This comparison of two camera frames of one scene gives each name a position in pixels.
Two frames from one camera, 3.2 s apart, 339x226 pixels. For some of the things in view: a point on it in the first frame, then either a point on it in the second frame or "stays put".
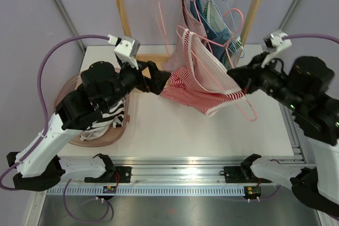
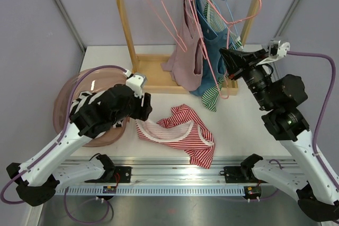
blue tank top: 217,37 stays put
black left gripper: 157,82 to 142,113
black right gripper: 247,76 to 237,62
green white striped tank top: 214,16 stays put
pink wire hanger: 251,113 to 213,28
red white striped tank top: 203,82 to 181,130
